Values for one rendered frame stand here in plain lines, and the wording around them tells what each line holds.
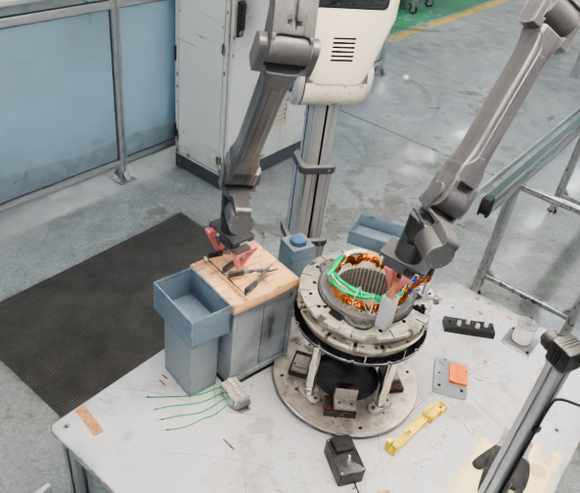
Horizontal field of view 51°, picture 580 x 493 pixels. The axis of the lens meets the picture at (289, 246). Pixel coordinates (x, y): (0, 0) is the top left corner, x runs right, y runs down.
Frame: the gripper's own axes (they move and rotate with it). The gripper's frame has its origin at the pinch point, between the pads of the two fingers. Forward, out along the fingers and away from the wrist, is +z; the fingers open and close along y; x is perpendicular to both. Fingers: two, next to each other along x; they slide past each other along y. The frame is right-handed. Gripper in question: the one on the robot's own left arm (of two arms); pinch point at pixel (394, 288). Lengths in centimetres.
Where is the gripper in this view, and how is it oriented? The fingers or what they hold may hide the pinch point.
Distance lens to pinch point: 131.3
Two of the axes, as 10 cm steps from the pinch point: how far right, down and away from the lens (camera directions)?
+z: -2.0, 7.6, 6.2
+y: 8.3, 4.7, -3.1
